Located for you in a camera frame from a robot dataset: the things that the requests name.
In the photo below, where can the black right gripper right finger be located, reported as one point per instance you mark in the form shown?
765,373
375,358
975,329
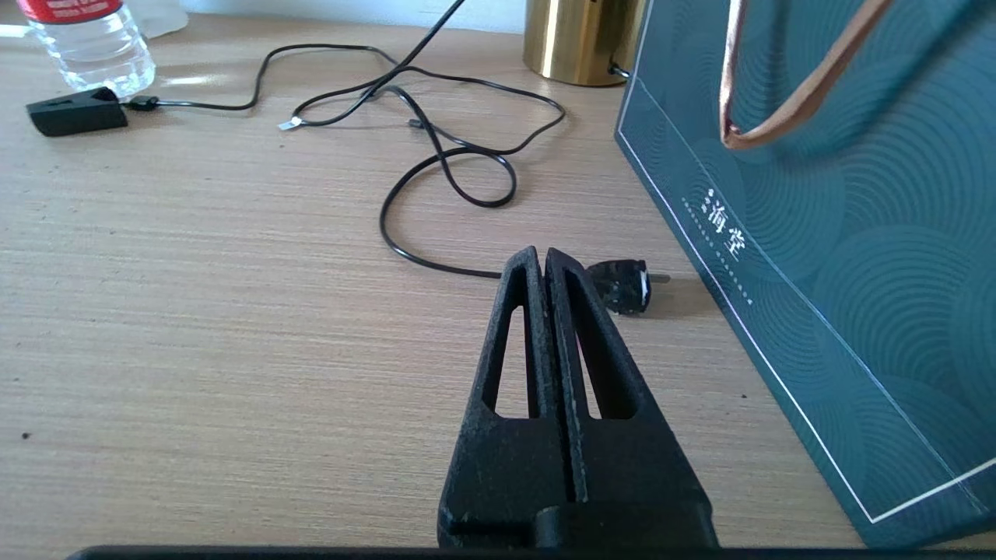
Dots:
638,467

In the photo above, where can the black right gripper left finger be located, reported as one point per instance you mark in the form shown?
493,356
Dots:
506,467

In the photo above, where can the dark blue paper bag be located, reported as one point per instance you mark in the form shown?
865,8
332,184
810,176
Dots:
840,249

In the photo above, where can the brass desk lamp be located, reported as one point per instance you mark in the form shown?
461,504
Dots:
580,39

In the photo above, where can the black clip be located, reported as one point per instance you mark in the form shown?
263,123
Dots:
78,113

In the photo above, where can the red-capped water bottle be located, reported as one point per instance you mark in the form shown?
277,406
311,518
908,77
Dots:
93,47

